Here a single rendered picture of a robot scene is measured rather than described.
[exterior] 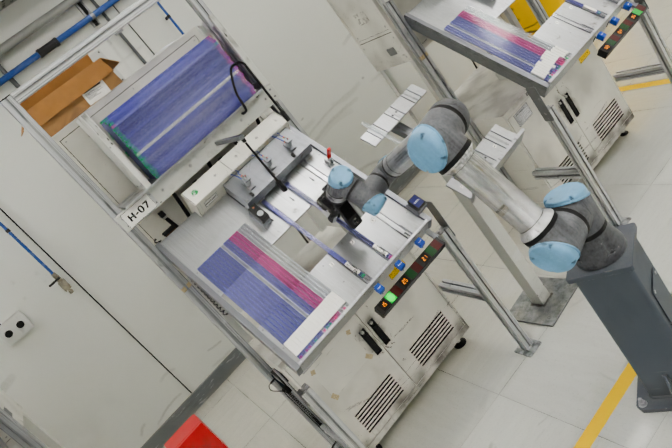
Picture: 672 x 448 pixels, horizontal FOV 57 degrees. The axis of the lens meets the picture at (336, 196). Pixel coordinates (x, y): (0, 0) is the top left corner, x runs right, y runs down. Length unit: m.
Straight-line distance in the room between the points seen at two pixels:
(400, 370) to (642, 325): 1.02
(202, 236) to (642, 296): 1.44
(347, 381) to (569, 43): 1.64
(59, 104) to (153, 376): 1.93
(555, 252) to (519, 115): 1.36
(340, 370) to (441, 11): 1.59
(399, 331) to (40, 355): 2.09
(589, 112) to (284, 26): 2.01
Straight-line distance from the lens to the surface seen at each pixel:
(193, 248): 2.27
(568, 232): 1.67
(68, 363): 3.85
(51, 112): 2.56
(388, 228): 2.17
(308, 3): 4.30
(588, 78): 3.27
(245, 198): 2.25
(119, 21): 2.38
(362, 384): 2.51
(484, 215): 2.46
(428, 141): 1.54
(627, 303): 1.92
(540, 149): 2.99
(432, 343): 2.66
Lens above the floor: 1.66
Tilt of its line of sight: 18 degrees down
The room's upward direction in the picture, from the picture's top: 39 degrees counter-clockwise
